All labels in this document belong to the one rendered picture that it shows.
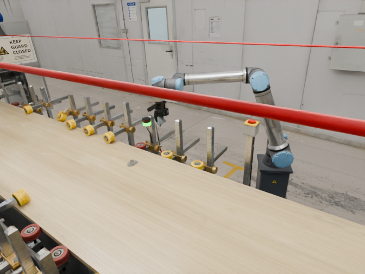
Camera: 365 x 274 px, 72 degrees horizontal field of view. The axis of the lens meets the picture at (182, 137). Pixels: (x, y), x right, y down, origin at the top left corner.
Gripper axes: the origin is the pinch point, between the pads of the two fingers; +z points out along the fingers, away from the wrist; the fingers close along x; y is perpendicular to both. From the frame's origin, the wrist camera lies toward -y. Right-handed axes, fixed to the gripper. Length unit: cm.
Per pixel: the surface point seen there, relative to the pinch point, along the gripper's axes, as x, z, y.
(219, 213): -49, 11, 77
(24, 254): -117, 2, 29
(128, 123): -9.6, 0.0, -24.1
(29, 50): 26, -41, -227
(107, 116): -9.2, -0.5, -49.1
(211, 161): -9, 12, 51
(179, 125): -9.0, -8.9, 25.9
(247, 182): -10, 18, 77
